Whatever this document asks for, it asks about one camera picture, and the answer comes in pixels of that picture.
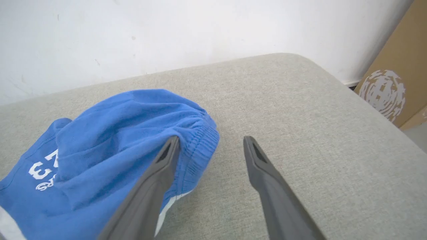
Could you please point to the light grey fabric sofa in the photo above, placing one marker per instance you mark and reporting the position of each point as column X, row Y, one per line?
column 283, row 116

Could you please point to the brown cardboard box with print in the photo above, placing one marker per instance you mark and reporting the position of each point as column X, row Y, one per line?
column 397, row 73

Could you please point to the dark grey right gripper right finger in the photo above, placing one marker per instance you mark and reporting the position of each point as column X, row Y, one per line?
column 280, row 200

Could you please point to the blue garment with white print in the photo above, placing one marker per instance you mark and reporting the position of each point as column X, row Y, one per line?
column 100, row 150

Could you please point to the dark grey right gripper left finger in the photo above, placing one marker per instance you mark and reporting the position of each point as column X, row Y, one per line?
column 146, row 200

